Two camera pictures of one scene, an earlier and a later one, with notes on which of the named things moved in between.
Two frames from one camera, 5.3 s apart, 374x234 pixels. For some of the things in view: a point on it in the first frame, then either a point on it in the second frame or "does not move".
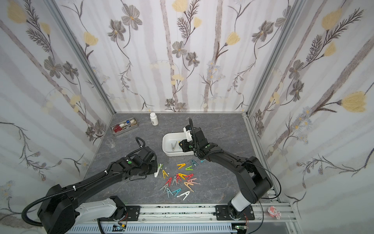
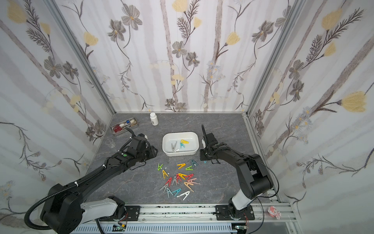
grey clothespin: (173, 147) does not move
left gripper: (154, 161) -> (153, 151)
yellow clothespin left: (164, 173) does not move
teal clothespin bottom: (177, 191) does not move
